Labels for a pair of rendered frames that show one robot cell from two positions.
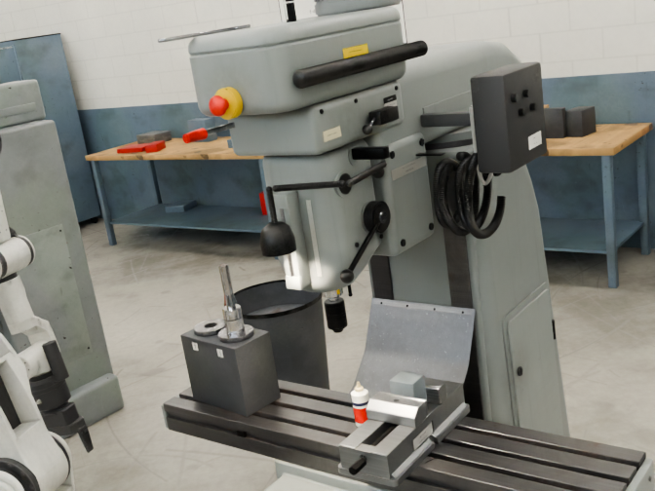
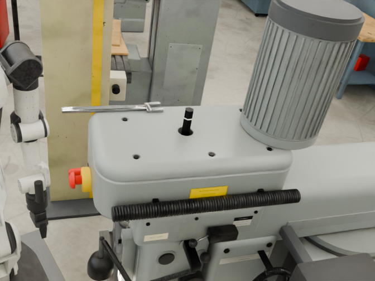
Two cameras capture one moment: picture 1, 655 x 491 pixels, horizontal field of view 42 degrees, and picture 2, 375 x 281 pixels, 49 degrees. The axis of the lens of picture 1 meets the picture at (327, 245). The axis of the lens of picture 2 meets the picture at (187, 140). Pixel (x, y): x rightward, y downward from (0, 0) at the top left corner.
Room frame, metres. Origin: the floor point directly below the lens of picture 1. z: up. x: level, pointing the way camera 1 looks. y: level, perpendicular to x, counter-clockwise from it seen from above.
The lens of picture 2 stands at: (1.11, -0.40, 2.44)
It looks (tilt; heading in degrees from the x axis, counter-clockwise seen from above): 35 degrees down; 29
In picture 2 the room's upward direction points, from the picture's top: 11 degrees clockwise
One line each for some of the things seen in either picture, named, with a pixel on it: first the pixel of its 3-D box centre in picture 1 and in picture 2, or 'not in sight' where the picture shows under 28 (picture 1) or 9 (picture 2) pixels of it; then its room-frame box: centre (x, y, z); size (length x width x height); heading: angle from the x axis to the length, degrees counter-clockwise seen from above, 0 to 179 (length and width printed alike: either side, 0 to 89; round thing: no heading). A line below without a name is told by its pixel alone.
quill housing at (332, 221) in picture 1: (322, 213); (166, 247); (1.83, 0.00, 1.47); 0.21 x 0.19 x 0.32; 51
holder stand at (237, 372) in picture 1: (229, 363); (128, 245); (2.03, 0.30, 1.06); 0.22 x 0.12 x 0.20; 45
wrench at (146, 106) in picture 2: (204, 33); (113, 108); (1.76, 0.18, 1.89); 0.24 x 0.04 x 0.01; 142
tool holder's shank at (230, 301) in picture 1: (227, 285); not in sight; (2.00, 0.26, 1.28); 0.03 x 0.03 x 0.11
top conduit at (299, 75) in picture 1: (365, 61); (211, 203); (1.76, -0.13, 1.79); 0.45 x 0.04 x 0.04; 141
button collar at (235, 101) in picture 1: (228, 103); (86, 179); (1.64, 0.15, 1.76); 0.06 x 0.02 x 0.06; 51
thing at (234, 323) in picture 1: (233, 321); not in sight; (2.00, 0.26, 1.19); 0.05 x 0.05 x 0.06
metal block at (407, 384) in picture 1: (407, 390); not in sight; (1.71, -0.13, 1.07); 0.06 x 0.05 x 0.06; 53
